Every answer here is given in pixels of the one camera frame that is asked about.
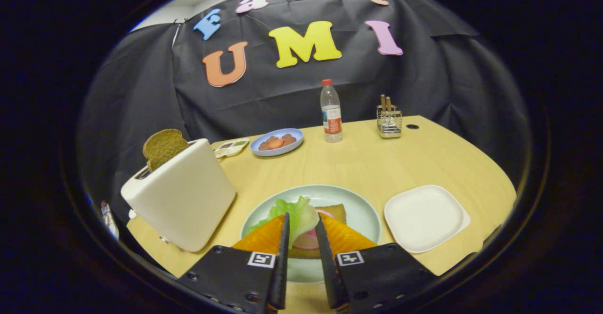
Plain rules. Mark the white square plate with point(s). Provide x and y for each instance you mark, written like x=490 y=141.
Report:
x=424 y=217

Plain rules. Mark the blue round plate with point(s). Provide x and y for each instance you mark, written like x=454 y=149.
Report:
x=278 y=152

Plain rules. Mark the brown wooden chopstick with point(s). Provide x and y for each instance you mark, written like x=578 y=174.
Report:
x=389 y=104
x=383 y=102

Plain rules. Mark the brown meat slices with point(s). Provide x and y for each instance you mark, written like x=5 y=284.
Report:
x=288 y=139

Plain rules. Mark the green lettuce leaf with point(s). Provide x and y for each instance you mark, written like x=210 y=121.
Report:
x=301 y=217

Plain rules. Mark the red tomato slice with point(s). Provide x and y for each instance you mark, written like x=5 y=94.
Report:
x=276 y=143

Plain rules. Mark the pale green round plate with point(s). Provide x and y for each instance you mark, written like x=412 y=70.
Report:
x=362 y=210

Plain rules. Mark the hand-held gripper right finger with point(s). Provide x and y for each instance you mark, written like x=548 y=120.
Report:
x=377 y=276

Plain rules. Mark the black backdrop cloth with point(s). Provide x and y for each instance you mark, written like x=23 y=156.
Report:
x=447 y=92

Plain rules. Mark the brown toasted bread slice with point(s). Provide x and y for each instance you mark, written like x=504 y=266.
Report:
x=162 y=148

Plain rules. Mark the pink ham slice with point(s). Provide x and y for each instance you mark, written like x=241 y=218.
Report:
x=306 y=243

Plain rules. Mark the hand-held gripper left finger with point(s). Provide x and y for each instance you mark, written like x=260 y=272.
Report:
x=235 y=278

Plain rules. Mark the square tan bread slice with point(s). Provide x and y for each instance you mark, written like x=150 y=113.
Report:
x=336 y=213

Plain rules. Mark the small white sauce dish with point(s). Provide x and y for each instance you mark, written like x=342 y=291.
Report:
x=231 y=147

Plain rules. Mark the white toaster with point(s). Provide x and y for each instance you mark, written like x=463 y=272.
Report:
x=183 y=201

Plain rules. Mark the clear plastic water bottle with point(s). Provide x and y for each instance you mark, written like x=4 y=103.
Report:
x=332 y=116

